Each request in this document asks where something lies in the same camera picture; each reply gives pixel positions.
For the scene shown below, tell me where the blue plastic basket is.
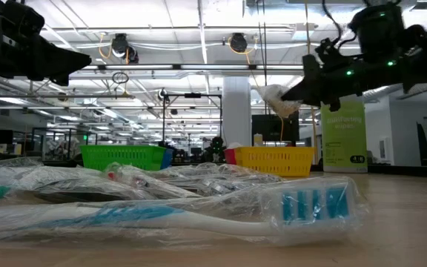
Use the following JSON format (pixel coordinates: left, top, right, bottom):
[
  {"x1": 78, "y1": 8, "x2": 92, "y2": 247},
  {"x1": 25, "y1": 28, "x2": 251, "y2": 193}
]
[{"x1": 160, "y1": 148, "x2": 174, "y2": 171}]

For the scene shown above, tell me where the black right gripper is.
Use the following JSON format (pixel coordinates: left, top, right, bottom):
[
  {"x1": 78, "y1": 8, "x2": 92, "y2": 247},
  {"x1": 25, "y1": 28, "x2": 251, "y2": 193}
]
[{"x1": 282, "y1": 40, "x2": 407, "y2": 112}]

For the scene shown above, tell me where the black background rig frame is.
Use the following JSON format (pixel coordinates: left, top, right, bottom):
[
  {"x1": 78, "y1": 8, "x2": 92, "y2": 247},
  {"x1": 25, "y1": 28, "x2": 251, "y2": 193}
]
[{"x1": 161, "y1": 92, "x2": 223, "y2": 149}]

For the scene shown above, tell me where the green plastic basket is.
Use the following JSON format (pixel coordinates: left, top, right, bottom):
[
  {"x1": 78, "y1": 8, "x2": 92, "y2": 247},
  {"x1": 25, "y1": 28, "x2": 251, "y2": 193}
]
[{"x1": 79, "y1": 144, "x2": 168, "y2": 172}]

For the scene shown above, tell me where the blue white toothbrush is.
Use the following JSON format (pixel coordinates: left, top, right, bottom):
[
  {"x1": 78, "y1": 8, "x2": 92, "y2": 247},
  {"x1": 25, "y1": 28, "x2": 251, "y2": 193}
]
[{"x1": 0, "y1": 176, "x2": 365, "y2": 248}]

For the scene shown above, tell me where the yellow plastic basket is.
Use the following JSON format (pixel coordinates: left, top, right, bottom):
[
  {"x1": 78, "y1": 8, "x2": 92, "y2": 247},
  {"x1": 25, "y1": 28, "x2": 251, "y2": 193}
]
[{"x1": 234, "y1": 146, "x2": 316, "y2": 178}]

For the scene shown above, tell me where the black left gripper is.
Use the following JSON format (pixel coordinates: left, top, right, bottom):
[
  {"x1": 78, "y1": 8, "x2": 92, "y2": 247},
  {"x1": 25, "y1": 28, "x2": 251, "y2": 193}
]
[{"x1": 0, "y1": 0, "x2": 92, "y2": 86}]

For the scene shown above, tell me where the black ceiling cord reel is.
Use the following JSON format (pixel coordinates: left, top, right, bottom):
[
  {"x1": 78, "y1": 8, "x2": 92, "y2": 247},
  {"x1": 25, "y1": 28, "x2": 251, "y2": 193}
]
[
  {"x1": 229, "y1": 32, "x2": 249, "y2": 54},
  {"x1": 110, "y1": 32, "x2": 140, "y2": 65}
]

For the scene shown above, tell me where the red white toothbrush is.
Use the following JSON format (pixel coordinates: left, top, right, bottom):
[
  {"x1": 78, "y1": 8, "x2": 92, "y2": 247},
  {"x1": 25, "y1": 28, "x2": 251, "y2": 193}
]
[{"x1": 104, "y1": 162, "x2": 203, "y2": 200}]

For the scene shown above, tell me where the yellow hanging cable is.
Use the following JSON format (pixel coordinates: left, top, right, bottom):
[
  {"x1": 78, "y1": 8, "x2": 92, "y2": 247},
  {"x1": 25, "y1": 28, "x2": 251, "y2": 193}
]
[{"x1": 303, "y1": 0, "x2": 319, "y2": 166}]

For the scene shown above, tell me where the green disinfecting wipes canister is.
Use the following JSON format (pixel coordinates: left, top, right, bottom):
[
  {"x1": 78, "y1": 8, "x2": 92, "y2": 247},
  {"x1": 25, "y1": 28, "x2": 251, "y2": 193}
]
[{"x1": 320, "y1": 96, "x2": 368, "y2": 174}]

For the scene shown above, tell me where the dark background robot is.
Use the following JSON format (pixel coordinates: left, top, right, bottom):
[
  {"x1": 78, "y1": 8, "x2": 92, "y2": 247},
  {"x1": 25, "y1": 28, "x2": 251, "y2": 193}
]
[{"x1": 202, "y1": 136, "x2": 228, "y2": 163}]

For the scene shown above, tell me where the black hair net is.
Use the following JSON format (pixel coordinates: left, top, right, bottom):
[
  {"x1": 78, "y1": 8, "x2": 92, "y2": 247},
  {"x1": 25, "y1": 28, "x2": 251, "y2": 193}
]
[{"x1": 13, "y1": 166, "x2": 159, "y2": 204}]

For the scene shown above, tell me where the white building pillar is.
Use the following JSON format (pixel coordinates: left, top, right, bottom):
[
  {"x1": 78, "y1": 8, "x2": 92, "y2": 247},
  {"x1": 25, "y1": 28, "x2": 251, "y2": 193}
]
[{"x1": 222, "y1": 76, "x2": 253, "y2": 148}]

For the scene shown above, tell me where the red plastic basket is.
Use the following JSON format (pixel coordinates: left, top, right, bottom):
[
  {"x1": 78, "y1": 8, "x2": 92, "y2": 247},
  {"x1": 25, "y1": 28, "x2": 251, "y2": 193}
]
[{"x1": 223, "y1": 148, "x2": 238, "y2": 165}]

